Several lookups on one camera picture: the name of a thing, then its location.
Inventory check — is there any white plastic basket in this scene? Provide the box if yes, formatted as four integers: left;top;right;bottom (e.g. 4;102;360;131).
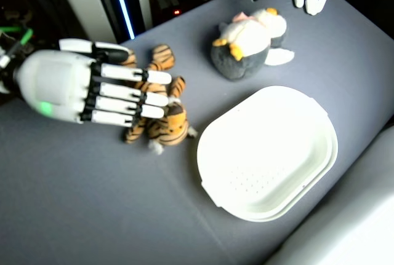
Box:
196;85;339;223

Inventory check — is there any white tower with blue light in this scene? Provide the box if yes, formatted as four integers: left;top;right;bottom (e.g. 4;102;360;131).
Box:
50;0;154;44

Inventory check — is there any grey table cloth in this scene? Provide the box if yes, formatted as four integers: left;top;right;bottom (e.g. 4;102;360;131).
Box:
0;0;394;265

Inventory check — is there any green cable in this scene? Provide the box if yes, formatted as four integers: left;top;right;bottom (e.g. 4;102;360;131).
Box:
0;25;34;51

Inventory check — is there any orange striped tiger plush toy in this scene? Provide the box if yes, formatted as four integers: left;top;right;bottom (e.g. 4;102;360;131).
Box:
118;43;198;156

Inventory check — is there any grey white penguin plush toy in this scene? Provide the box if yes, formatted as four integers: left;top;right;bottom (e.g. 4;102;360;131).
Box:
211;7;296;81

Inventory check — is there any white smooth rounded panel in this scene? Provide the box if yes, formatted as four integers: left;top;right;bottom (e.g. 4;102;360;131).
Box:
263;125;394;265

